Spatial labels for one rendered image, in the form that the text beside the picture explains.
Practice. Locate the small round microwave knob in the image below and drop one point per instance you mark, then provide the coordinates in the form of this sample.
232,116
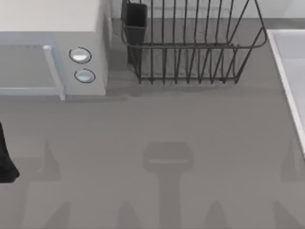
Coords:
84,75

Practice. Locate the large round microwave knob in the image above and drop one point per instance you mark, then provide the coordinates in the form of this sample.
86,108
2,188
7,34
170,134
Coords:
80,55

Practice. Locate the black cutlery holder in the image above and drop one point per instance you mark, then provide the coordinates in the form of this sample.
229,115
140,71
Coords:
134,16

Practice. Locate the microwave oven glass door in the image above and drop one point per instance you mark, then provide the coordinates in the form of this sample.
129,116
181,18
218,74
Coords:
26,69

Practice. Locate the pale microwave oven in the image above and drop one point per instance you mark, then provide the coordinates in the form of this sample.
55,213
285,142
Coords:
47,19

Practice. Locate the white sink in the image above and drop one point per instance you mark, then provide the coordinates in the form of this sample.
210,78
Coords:
289,62

